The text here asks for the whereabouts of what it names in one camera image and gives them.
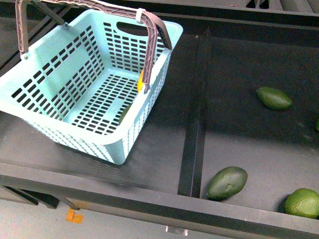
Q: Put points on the yellow mango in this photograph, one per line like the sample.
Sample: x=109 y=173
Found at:
x=140 y=82

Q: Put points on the light blue plastic basket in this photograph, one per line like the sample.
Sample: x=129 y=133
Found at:
x=78 y=85

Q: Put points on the brown basket handle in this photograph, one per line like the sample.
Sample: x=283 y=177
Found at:
x=155 y=27

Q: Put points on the green avocado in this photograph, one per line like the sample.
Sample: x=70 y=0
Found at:
x=274 y=99
x=303 y=203
x=226 y=183

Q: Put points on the orange tape marker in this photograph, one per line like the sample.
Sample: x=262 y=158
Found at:
x=73 y=217

